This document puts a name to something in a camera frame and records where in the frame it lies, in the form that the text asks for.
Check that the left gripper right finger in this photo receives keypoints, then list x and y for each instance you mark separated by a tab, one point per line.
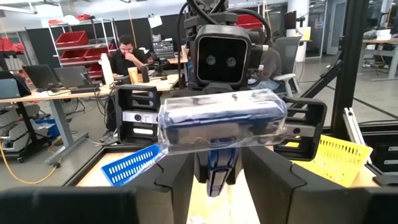
311	205

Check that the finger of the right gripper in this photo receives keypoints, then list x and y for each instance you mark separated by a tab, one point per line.
237	165
200	168

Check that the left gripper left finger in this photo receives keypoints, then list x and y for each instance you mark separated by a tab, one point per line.
93	205

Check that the blue tube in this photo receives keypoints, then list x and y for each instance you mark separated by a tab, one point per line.
224	115

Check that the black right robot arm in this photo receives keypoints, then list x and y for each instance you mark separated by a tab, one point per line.
214	18

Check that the blue plastic basket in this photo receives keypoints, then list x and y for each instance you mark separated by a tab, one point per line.
130	165

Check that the yellow plastic basket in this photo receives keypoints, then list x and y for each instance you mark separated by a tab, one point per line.
335	161

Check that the wooden desk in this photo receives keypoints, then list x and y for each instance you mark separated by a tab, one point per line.
161	84

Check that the paper cup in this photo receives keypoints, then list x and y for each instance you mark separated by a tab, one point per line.
133	76

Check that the black speaker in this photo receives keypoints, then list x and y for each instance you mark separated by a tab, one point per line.
145	74

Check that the white bottle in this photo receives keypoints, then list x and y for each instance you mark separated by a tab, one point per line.
106	70

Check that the person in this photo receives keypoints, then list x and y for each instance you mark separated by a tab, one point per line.
127	59
272	63

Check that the black electronic instrument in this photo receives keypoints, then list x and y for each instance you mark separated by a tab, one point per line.
163	49

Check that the grey laptop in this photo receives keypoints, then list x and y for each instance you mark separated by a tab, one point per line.
71	76

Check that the blue storage bin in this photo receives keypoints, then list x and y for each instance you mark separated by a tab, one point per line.
51	129

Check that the aluminium extrusion bar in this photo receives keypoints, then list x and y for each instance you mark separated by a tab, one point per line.
351	124

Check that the black drawer unit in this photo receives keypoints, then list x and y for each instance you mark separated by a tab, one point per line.
382	146

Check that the black cart with white bins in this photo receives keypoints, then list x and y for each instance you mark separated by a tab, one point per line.
18	137

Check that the black laptop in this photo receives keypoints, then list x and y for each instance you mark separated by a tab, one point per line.
40	76

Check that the white paper sheet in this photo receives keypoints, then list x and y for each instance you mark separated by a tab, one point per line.
155	21

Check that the large red bin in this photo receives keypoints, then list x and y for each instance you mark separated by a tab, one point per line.
71	39

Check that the grey office chair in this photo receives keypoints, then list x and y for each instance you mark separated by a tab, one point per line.
287	49

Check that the white shelf unit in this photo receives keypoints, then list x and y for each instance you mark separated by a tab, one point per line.
51	34

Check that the black screen device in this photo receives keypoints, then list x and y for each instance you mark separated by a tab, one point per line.
9	88

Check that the black monitor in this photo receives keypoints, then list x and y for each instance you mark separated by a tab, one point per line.
290	20

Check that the wooden table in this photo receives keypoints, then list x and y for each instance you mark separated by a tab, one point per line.
379	42

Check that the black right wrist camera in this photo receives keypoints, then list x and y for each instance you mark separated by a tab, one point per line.
222	56

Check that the black frame post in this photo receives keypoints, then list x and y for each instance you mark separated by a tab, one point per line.
351	62

